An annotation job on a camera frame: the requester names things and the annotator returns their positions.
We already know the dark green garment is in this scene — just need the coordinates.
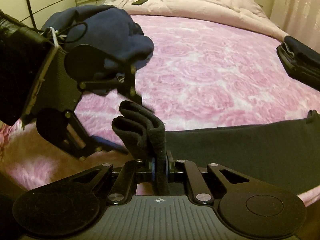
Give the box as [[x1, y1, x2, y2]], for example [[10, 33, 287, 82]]
[[111, 100, 320, 196]]

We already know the folded dark clothes stack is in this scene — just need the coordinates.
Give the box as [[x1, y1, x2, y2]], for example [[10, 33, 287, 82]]
[[277, 36, 320, 91]]

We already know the navy blue crumpled garment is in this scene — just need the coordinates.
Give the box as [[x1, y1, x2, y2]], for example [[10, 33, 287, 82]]
[[41, 5, 154, 69]]

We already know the black phone on duvet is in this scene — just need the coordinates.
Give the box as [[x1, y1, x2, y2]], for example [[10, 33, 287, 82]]
[[131, 0, 149, 5]]

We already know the pink floral bed blanket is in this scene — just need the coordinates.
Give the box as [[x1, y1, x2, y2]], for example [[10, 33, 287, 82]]
[[0, 15, 320, 208]]

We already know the pale pink duvet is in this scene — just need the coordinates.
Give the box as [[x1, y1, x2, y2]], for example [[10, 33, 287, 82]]
[[105, 0, 287, 41]]

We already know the cream curtain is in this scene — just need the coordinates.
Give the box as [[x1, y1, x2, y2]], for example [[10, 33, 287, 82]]
[[271, 0, 319, 52]]

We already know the black cable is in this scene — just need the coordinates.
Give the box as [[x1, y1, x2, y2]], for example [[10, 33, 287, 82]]
[[22, 0, 89, 45]]

